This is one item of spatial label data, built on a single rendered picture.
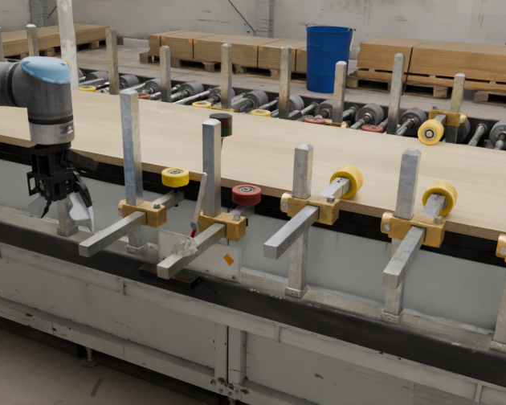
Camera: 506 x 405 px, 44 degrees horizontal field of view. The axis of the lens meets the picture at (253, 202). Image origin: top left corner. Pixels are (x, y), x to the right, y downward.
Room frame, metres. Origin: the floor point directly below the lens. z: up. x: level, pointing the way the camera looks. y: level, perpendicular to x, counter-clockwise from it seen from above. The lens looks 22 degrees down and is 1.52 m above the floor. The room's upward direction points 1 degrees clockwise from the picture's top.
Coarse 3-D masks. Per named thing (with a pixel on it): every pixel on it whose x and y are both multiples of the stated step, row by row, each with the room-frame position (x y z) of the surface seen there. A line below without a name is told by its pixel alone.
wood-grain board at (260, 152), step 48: (96, 96) 2.72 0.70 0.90; (96, 144) 2.01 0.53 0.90; (144, 144) 2.02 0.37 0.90; (192, 144) 2.04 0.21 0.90; (240, 144) 2.05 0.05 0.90; (288, 144) 2.06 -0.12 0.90; (336, 144) 2.08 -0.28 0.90; (384, 144) 2.09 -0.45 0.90; (384, 192) 1.62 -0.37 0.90; (480, 192) 1.64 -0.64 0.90
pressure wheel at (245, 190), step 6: (240, 186) 1.62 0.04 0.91; (246, 186) 1.61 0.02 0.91; (252, 186) 1.62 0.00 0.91; (234, 192) 1.58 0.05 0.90; (240, 192) 1.58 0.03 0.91; (246, 192) 1.58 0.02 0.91; (252, 192) 1.58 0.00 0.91; (258, 192) 1.58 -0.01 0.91; (234, 198) 1.58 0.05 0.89; (240, 198) 1.57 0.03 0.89; (246, 198) 1.56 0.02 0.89; (252, 198) 1.57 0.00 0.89; (258, 198) 1.58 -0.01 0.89; (240, 204) 1.57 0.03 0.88; (246, 204) 1.56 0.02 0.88; (252, 204) 1.57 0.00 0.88; (246, 222) 1.60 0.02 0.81
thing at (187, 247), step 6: (180, 240) 1.33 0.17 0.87; (186, 240) 1.32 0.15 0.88; (192, 240) 1.33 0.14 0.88; (174, 246) 1.30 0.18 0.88; (180, 246) 1.31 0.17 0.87; (186, 246) 1.31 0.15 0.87; (192, 246) 1.31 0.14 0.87; (174, 252) 1.29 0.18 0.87; (180, 252) 1.29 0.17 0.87; (186, 252) 1.28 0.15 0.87; (192, 252) 1.29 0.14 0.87
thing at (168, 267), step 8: (240, 208) 1.57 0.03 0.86; (248, 208) 1.58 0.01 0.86; (248, 216) 1.58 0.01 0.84; (216, 224) 1.46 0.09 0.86; (224, 224) 1.46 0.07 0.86; (208, 232) 1.41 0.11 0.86; (216, 232) 1.42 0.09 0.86; (224, 232) 1.46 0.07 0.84; (200, 240) 1.37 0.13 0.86; (208, 240) 1.38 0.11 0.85; (216, 240) 1.42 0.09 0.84; (200, 248) 1.35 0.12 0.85; (176, 256) 1.28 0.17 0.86; (184, 256) 1.28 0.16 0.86; (192, 256) 1.32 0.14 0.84; (160, 264) 1.24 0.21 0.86; (168, 264) 1.24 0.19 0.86; (176, 264) 1.25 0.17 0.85; (184, 264) 1.28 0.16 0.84; (160, 272) 1.23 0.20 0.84; (168, 272) 1.22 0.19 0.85; (176, 272) 1.25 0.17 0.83
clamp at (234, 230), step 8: (200, 216) 1.50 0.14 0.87; (208, 216) 1.49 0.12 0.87; (216, 216) 1.49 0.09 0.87; (224, 216) 1.49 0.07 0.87; (232, 216) 1.50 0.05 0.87; (240, 216) 1.50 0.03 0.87; (208, 224) 1.49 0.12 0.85; (232, 224) 1.46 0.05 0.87; (240, 224) 1.46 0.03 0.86; (232, 232) 1.46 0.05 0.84; (240, 232) 1.46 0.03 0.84
